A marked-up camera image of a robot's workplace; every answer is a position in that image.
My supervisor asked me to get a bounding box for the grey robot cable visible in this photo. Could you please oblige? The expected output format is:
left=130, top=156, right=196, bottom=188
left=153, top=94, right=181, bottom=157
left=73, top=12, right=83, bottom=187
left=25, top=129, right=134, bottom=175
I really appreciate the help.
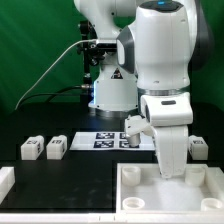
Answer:
left=14, top=39, right=98, bottom=111

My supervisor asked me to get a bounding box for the white U-shaped obstacle fence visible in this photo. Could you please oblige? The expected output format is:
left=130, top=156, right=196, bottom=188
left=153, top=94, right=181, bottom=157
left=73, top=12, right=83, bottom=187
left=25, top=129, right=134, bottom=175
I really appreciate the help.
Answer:
left=0, top=168, right=224, bottom=224

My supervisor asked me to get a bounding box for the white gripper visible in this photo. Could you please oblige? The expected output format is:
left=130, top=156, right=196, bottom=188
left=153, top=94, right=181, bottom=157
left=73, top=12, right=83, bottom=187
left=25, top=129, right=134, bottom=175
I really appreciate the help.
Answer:
left=140, top=92, right=193, bottom=178

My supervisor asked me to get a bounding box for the white sheet with tags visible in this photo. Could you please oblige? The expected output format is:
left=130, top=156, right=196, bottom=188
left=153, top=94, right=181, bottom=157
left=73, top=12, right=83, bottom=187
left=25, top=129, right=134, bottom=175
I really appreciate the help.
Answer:
left=70, top=132, right=154, bottom=151

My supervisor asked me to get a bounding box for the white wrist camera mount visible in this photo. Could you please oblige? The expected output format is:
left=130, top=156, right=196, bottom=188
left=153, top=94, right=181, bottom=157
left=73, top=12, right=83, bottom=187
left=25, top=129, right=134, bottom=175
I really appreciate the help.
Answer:
left=124, top=115, right=153, bottom=147

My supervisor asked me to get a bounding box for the black base cable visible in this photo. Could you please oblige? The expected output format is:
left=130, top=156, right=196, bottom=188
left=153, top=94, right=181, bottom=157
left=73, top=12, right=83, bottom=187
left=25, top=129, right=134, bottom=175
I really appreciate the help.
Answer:
left=18, top=84, right=94, bottom=107

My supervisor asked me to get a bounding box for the white square table top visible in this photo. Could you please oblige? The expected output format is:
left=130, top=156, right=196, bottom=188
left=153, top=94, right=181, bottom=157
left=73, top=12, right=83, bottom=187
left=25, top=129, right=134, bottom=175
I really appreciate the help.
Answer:
left=116, top=163, right=224, bottom=213

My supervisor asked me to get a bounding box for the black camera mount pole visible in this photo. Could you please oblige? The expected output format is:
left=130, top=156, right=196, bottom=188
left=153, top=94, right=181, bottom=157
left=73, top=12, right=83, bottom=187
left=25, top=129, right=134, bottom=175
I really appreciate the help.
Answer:
left=76, top=20, right=107, bottom=104

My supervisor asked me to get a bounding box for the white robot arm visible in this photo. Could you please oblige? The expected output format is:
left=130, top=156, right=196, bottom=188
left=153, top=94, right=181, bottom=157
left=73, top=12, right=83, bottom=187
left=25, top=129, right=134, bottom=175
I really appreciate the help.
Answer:
left=74, top=0, right=211, bottom=178

